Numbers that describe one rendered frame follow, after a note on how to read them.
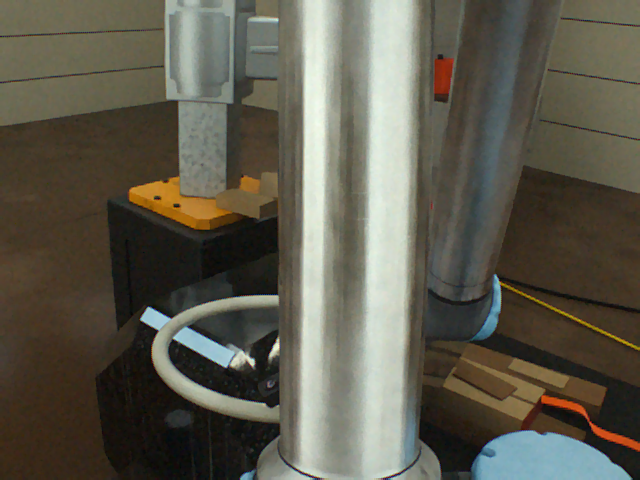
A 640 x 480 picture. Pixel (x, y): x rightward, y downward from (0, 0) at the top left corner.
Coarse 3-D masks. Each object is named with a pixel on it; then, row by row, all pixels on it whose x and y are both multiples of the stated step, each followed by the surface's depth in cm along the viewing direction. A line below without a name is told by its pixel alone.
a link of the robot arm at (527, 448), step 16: (528, 432) 54; (496, 448) 52; (512, 448) 52; (528, 448) 52; (544, 448) 52; (560, 448) 52; (576, 448) 53; (592, 448) 53; (480, 464) 50; (496, 464) 50; (512, 464) 50; (528, 464) 50; (544, 464) 50; (560, 464) 51; (576, 464) 51; (592, 464) 51; (608, 464) 51
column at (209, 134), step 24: (192, 120) 228; (216, 120) 226; (240, 120) 242; (192, 144) 231; (216, 144) 229; (240, 144) 246; (192, 168) 234; (216, 168) 233; (240, 168) 250; (192, 192) 238; (216, 192) 236
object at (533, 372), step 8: (520, 360) 267; (512, 368) 261; (520, 368) 261; (528, 368) 261; (536, 368) 261; (528, 376) 256; (536, 376) 255; (544, 376) 256; (552, 376) 256; (560, 376) 256; (544, 384) 252; (552, 384) 250; (560, 384) 250
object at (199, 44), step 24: (192, 24) 207; (216, 24) 207; (240, 24) 211; (264, 24) 213; (192, 48) 210; (216, 48) 210; (240, 48) 215; (264, 48) 215; (192, 72) 213; (216, 72) 213; (240, 72) 218; (264, 72) 219
